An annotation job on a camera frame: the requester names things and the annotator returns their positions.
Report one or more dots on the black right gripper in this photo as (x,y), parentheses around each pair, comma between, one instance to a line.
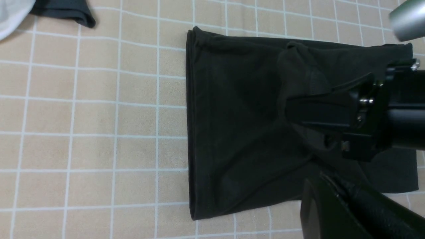
(389,115)

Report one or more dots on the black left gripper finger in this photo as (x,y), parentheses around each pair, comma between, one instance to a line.
(335,208)

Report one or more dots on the dark crumpled garment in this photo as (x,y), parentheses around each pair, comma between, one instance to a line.
(77,10)

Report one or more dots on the white crumpled garment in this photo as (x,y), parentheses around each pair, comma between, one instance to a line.
(12,14)

